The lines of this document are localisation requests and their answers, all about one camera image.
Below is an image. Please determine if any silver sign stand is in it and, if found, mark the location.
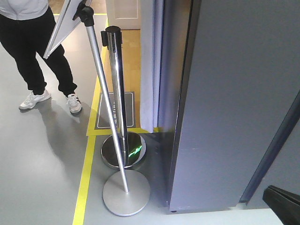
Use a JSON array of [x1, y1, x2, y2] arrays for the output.
[[43, 0, 151, 217]]

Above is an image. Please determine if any person with white sneakers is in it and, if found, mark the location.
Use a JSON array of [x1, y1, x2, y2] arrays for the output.
[[0, 0, 82, 114]]

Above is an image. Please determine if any grey curtain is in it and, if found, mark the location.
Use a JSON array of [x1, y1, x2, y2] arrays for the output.
[[140, 0, 164, 133]]

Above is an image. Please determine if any open white fridge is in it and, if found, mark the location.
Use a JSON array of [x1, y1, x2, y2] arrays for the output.
[[159, 0, 300, 212]]

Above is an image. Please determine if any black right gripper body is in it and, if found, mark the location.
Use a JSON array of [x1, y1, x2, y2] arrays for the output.
[[262, 185, 300, 225]]

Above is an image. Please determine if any yellow floor tape line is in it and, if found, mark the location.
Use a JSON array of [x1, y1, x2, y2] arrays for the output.
[[52, 12, 143, 225]]

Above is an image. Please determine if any chrome stanchion post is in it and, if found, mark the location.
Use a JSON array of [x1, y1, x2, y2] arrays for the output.
[[101, 26, 146, 169]]

